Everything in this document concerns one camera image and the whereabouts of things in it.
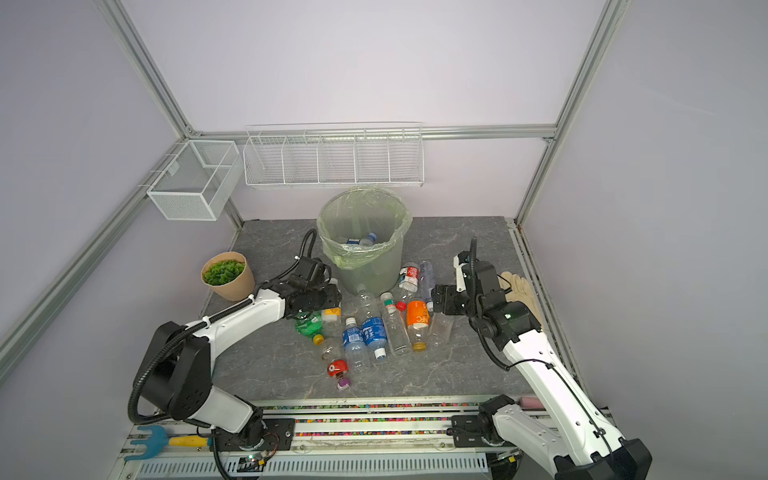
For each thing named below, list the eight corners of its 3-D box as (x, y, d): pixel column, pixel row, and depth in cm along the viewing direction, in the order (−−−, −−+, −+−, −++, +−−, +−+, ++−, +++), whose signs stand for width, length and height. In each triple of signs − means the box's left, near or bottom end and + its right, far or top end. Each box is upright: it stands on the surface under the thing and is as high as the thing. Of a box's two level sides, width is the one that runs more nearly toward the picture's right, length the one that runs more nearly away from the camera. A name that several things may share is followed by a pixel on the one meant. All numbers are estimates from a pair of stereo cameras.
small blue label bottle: (351, 375, 84) (349, 369, 80) (339, 327, 94) (336, 319, 89) (373, 368, 86) (371, 361, 81) (358, 320, 95) (356, 312, 91)
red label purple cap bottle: (328, 389, 82) (325, 385, 79) (331, 364, 87) (328, 359, 83) (349, 389, 82) (347, 385, 79) (352, 364, 87) (350, 359, 83)
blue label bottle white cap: (367, 362, 86) (365, 356, 82) (357, 296, 101) (355, 287, 96) (391, 357, 87) (391, 351, 83) (378, 292, 102) (377, 283, 97)
